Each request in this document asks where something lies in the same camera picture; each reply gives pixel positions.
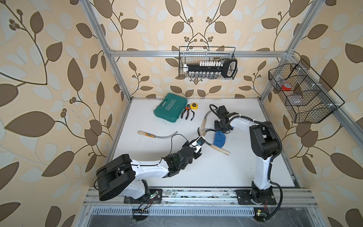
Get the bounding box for black socket bit holder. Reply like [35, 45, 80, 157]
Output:
[181, 59, 238, 79]

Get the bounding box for blue microfiber rag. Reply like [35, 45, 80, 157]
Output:
[213, 131, 226, 148]

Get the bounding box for yellow black tape measure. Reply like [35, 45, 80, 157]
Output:
[191, 103, 198, 110]

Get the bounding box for aluminium front rail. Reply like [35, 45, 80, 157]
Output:
[83, 186, 318, 208]

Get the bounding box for wall wire basket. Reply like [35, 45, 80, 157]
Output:
[268, 59, 345, 124]
[178, 46, 238, 81]

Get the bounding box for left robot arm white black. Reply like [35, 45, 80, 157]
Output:
[95, 139, 204, 201]

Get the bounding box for black red handled pliers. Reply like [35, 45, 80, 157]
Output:
[181, 104, 195, 121]

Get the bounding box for green plastic tool case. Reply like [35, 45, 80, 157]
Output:
[154, 93, 188, 123]

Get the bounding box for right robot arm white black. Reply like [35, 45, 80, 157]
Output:
[209, 104, 282, 202]

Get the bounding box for sickle wooden handle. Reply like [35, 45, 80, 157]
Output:
[137, 130, 178, 140]
[200, 110, 212, 129]
[198, 128, 216, 137]
[197, 128, 230, 156]

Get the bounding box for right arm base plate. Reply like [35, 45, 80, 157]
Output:
[235, 189, 277, 205]

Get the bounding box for back wall wire basket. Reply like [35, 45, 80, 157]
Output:
[178, 46, 238, 81]

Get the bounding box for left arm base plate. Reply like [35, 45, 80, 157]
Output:
[124, 189, 163, 204]

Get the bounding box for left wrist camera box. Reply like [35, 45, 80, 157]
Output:
[191, 136, 206, 153]

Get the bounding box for right wall wire basket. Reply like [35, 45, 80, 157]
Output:
[268, 59, 345, 124]

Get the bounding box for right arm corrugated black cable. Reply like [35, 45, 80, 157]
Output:
[209, 103, 284, 222]

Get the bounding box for red item in basket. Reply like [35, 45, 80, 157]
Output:
[281, 83, 293, 91]

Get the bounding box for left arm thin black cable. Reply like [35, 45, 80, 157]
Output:
[160, 133, 189, 164]

